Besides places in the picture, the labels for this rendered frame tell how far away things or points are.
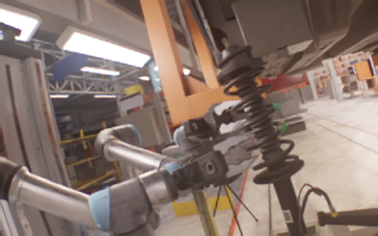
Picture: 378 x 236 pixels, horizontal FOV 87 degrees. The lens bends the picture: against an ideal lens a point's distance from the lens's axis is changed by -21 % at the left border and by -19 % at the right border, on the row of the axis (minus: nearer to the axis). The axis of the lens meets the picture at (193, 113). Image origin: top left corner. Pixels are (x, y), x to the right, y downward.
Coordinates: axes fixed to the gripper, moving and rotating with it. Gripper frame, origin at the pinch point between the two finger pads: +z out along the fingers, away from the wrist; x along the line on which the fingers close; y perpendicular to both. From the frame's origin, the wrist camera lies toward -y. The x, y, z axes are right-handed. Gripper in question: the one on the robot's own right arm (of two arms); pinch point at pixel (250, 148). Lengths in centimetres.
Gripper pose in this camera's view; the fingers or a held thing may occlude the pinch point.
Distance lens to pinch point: 56.8
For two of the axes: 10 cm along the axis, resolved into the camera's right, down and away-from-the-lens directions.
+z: 8.7, -2.9, 4.0
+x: 4.0, 8.9, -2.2
